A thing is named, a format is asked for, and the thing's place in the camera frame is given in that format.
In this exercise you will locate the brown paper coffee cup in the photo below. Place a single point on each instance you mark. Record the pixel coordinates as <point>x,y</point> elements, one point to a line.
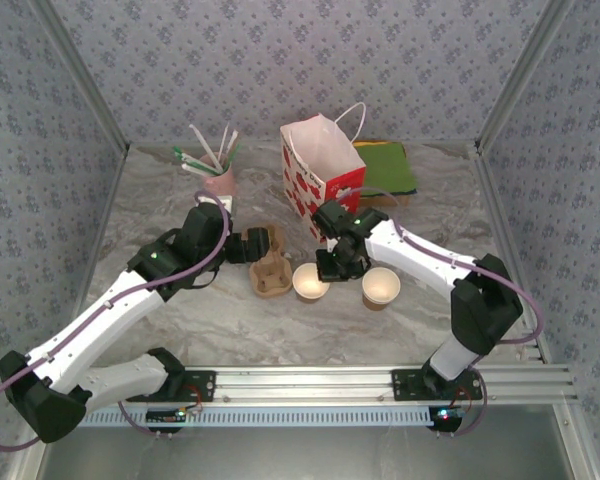
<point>305,287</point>
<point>380,287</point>

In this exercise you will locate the brown pulp cup carrier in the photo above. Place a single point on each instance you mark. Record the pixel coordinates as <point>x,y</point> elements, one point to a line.
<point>272,280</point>

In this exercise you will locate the red white paper gift bag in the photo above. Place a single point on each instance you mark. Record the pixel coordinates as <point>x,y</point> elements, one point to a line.
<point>325,150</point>

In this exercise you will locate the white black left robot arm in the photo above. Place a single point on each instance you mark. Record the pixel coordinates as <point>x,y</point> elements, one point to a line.
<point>120,325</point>

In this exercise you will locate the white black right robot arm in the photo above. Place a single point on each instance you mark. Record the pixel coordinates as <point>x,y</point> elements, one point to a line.
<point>420,255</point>

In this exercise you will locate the pink straw holder cup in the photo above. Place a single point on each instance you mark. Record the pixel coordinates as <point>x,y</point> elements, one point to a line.
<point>222,182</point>

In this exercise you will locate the brown cardboard napkin box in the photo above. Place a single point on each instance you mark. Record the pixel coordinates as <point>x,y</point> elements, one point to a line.
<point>404,200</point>

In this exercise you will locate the white wrapped straw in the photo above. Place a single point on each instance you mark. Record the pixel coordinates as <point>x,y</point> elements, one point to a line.
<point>202,145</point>
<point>233,146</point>
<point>224,145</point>
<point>200,169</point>

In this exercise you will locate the dark blue paper napkin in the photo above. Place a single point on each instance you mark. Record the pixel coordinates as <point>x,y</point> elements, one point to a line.
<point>405,192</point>

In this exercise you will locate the green wrapped straw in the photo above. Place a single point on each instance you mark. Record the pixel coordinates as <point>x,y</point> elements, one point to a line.
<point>195,159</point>
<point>236,154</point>

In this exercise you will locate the yellow paper napkin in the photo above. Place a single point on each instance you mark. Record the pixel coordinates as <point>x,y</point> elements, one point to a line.
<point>380,142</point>

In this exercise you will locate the small circuit board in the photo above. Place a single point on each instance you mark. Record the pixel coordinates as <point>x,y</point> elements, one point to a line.
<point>445,417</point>
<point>165,416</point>

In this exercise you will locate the aluminium mounting rail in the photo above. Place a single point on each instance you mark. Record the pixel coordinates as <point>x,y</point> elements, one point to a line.
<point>305,382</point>

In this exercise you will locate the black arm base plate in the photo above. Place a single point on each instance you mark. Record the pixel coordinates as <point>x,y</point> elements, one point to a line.
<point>405,385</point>
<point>200,385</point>

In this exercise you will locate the aluminium frame bar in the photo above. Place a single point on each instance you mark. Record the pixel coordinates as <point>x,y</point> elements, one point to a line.
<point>511,250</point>

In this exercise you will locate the aluminium frame post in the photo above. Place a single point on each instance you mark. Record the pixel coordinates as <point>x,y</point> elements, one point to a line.
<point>86,75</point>
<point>520,75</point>

